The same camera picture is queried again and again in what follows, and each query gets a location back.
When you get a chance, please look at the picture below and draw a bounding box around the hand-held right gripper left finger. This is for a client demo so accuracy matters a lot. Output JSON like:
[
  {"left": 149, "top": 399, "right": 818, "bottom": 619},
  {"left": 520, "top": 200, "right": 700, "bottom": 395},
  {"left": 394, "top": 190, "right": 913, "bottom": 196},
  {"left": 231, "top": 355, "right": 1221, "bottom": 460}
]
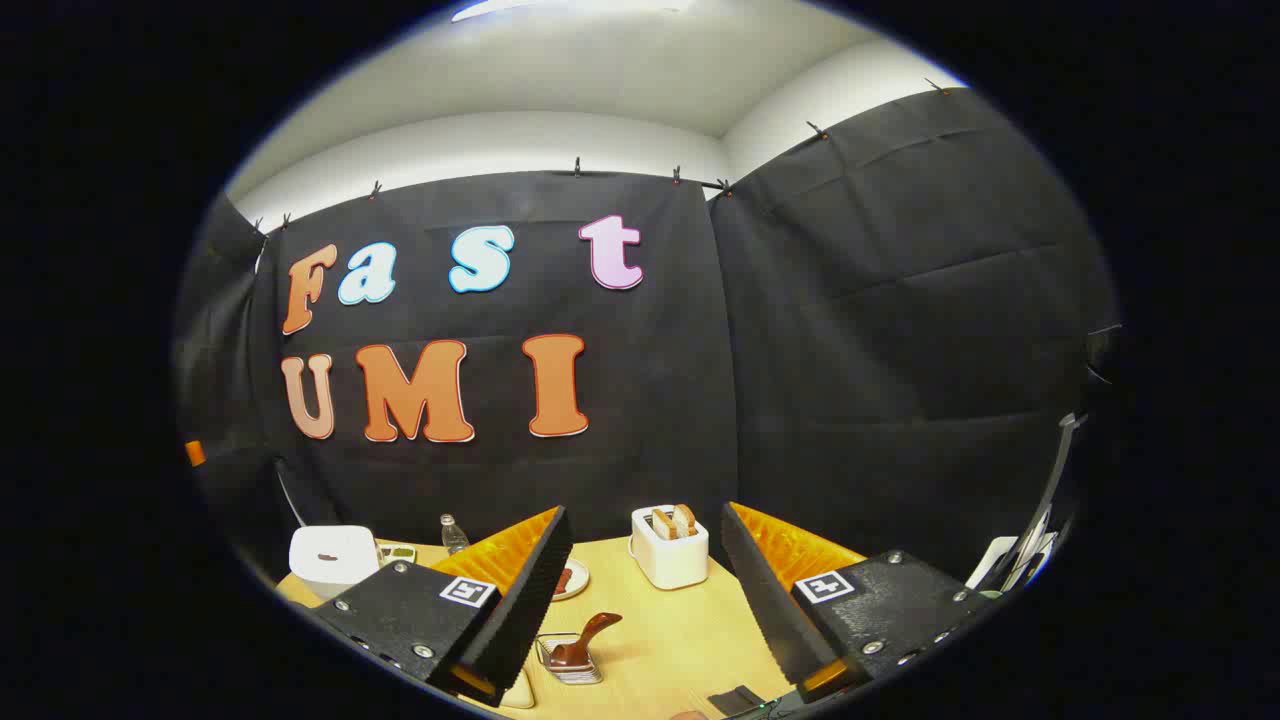
[{"left": 310, "top": 505, "right": 576, "bottom": 706}]

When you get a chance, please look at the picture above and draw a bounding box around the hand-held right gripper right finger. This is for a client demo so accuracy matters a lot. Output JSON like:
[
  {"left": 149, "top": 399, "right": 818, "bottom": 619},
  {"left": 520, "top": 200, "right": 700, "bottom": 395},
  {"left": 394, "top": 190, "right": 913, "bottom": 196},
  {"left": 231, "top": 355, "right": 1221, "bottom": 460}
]
[{"left": 720, "top": 502, "right": 1001, "bottom": 706}]

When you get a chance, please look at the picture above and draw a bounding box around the brown wooden spoon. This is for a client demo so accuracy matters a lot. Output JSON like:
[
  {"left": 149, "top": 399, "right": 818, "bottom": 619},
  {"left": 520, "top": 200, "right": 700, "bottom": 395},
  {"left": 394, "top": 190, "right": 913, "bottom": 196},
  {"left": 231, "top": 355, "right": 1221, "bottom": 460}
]
[{"left": 548, "top": 612, "right": 623, "bottom": 669}]

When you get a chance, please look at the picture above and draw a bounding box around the metal wire chopstick holder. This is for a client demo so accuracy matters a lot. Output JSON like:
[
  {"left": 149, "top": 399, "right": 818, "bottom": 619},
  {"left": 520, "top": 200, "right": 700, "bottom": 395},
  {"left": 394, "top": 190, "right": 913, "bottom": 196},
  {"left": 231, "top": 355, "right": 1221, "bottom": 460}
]
[{"left": 535, "top": 632, "right": 606, "bottom": 686}]

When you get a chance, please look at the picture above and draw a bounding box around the white rice cooker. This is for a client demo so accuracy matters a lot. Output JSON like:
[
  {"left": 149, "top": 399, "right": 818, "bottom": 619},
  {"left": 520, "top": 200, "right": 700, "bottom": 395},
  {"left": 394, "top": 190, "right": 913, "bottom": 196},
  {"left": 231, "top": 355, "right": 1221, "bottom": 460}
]
[{"left": 289, "top": 525, "right": 381, "bottom": 601}]

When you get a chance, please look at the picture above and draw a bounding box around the white toaster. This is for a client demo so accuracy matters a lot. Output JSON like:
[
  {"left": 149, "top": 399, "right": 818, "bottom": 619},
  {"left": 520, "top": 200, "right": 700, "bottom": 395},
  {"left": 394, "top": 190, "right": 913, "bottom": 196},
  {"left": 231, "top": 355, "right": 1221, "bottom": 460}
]
[{"left": 629, "top": 505, "right": 711, "bottom": 591}]

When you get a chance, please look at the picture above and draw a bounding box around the black flat device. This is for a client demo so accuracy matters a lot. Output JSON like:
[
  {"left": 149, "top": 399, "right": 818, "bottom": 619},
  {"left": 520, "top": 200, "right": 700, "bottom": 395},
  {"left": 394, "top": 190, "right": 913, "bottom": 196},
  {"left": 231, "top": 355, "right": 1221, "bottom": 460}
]
[{"left": 708, "top": 685, "right": 766, "bottom": 717}]

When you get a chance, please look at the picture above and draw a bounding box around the black backdrop cloth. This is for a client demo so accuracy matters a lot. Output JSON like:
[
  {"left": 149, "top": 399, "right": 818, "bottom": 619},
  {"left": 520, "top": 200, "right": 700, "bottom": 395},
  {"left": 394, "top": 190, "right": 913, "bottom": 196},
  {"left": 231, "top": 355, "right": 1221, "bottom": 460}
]
[{"left": 175, "top": 88, "right": 1121, "bottom": 591}]

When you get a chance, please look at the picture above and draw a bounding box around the ceiling light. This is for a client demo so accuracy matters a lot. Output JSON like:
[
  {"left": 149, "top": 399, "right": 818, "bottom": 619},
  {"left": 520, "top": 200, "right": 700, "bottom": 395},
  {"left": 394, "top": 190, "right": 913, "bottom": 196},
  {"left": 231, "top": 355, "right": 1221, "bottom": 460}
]
[{"left": 450, "top": 0, "right": 691, "bottom": 23}]

